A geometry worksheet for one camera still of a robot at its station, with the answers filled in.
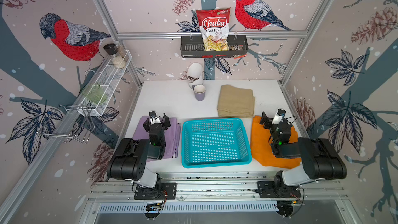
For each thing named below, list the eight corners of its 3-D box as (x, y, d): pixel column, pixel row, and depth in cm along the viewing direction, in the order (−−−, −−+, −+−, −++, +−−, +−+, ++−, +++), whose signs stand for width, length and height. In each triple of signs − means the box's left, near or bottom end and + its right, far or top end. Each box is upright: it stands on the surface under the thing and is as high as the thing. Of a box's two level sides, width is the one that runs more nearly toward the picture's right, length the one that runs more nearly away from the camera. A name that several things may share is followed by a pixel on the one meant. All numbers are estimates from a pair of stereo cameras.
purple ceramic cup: (194, 101, 112) (193, 93, 105) (194, 93, 117) (194, 84, 110) (205, 101, 112) (205, 93, 105) (205, 93, 117) (205, 84, 110)
